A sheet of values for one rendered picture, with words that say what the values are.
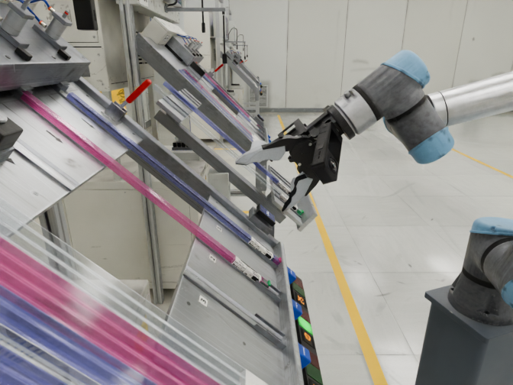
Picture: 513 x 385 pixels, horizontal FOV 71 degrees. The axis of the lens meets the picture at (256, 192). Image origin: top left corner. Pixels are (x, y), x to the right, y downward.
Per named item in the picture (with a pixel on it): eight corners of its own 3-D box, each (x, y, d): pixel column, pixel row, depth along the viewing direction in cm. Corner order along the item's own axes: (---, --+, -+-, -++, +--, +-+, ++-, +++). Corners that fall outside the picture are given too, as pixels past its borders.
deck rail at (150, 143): (262, 259, 87) (280, 242, 85) (262, 263, 85) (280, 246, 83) (-8, 41, 70) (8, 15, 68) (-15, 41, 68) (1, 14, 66)
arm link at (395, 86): (442, 85, 59) (414, 42, 58) (385, 127, 62) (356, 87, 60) (424, 85, 67) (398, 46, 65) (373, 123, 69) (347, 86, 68)
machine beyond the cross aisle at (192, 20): (262, 132, 584) (262, 1, 518) (262, 143, 508) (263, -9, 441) (178, 132, 585) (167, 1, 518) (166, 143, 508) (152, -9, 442)
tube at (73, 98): (276, 262, 76) (279, 259, 76) (276, 266, 75) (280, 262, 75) (69, 96, 64) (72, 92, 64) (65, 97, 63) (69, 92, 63)
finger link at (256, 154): (232, 152, 69) (279, 147, 70) (236, 166, 64) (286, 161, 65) (231, 137, 67) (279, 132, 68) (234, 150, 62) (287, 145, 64)
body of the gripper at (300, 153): (295, 161, 74) (343, 124, 72) (306, 182, 67) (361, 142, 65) (273, 135, 70) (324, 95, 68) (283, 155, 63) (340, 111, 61)
